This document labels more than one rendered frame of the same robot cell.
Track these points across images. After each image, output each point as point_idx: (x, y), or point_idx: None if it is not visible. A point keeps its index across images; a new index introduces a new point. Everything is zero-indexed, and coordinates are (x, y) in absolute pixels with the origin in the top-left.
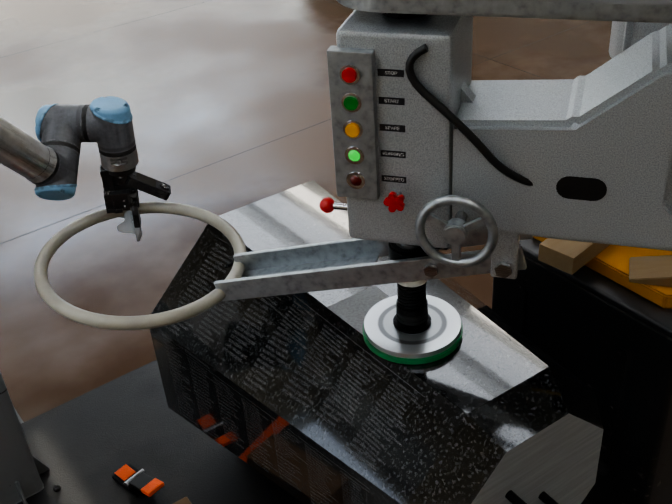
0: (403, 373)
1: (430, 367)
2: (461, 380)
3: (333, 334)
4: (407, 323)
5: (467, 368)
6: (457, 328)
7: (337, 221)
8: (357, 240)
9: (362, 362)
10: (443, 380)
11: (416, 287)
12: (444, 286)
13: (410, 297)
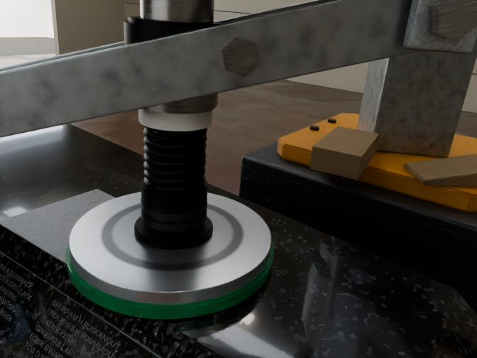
0: (167, 344)
1: (231, 319)
2: (314, 344)
3: (3, 273)
4: (167, 226)
5: (312, 312)
6: (265, 234)
7: (46, 131)
8: (53, 57)
9: (63, 327)
10: (273, 350)
11: (190, 135)
12: (211, 187)
13: (175, 161)
